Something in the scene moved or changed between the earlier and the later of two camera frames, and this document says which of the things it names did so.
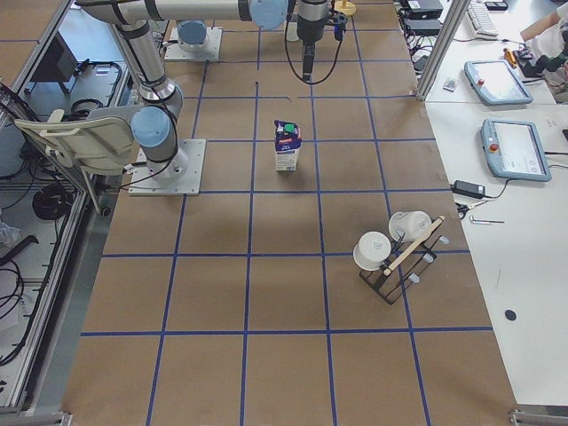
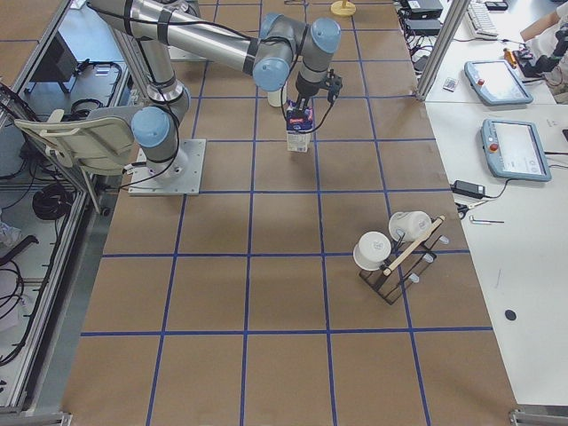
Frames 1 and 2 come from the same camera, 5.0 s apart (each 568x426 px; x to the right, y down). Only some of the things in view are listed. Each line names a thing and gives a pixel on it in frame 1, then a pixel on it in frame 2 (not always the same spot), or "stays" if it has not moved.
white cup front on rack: [372, 250] stays
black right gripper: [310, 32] -> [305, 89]
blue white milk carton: [287, 141] -> [299, 126]
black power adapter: [469, 189] stays
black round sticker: [510, 314] stays
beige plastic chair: [94, 144] stays
